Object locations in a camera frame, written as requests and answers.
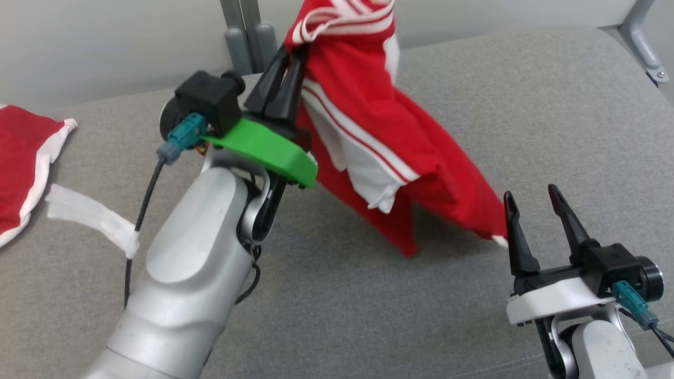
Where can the grey metal upright post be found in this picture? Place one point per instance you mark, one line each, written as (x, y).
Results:
(251, 11)
(230, 13)

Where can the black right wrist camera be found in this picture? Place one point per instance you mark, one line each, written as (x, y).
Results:
(616, 266)

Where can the white tape strip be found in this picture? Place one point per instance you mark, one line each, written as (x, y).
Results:
(84, 210)

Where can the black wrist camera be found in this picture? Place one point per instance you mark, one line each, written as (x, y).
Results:
(208, 100)
(616, 266)

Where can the red and white sports shirt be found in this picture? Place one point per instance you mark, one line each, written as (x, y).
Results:
(368, 105)

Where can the grey rounded cylinder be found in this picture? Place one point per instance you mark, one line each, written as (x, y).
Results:
(238, 50)
(266, 45)

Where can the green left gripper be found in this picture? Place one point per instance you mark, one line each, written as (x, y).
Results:
(263, 147)

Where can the grey metal frame bracket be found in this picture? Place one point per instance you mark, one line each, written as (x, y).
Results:
(640, 37)

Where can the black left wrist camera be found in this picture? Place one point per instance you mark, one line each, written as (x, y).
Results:
(208, 100)

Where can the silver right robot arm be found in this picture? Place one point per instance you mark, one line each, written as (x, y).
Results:
(600, 347)

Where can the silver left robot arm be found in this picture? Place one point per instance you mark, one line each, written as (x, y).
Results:
(195, 263)

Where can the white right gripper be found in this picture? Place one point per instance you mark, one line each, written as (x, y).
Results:
(553, 300)

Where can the red shorts with white trim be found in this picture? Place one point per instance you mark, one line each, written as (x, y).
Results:
(16, 158)

